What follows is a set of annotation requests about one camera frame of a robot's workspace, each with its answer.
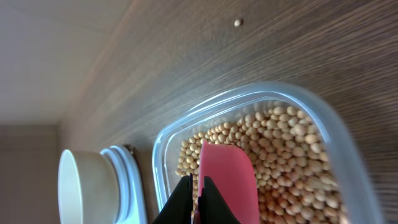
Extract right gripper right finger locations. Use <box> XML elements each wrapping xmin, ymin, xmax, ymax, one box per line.
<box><xmin>197</xmin><ymin>176</ymin><xmax>240</xmax><ymax>224</ymax></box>

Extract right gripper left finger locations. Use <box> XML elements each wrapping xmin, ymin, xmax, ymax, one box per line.
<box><xmin>152</xmin><ymin>174</ymin><xmax>193</xmax><ymax>224</ymax></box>

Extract white digital kitchen scale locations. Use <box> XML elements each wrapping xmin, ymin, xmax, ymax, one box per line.
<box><xmin>100</xmin><ymin>146</ymin><xmax>148</xmax><ymax>224</ymax></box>

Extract stray soybean near bowl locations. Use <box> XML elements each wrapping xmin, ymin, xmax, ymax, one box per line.
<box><xmin>234</xmin><ymin>19</ymin><xmax>243</xmax><ymax>27</ymax></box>

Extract clear plastic container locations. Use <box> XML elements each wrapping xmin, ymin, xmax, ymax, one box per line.
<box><xmin>152</xmin><ymin>82</ymin><xmax>386</xmax><ymax>223</ymax></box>

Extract pile of soybeans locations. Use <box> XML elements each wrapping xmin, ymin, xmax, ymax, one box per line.
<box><xmin>175</xmin><ymin>106</ymin><xmax>349</xmax><ymax>223</ymax></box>

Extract pink plastic scoop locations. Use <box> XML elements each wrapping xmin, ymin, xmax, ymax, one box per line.
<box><xmin>193</xmin><ymin>142</ymin><xmax>259</xmax><ymax>224</ymax></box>

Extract white bowl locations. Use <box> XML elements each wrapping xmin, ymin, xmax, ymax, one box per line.
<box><xmin>58</xmin><ymin>149</ymin><xmax>120</xmax><ymax>224</ymax></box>

